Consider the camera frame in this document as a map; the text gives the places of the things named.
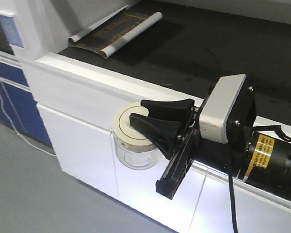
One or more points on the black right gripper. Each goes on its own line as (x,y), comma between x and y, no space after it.
(161,127)

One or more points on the glass jar with white lid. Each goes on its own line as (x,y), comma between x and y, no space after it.
(132,148)

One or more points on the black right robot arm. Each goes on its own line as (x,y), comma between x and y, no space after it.
(261,155)

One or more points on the white fume hood base cabinet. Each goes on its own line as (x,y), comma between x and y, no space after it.
(78,92)

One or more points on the rolled white paper sheet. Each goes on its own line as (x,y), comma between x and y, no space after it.
(114,31)

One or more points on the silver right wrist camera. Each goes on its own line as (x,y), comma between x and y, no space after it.
(214,115)

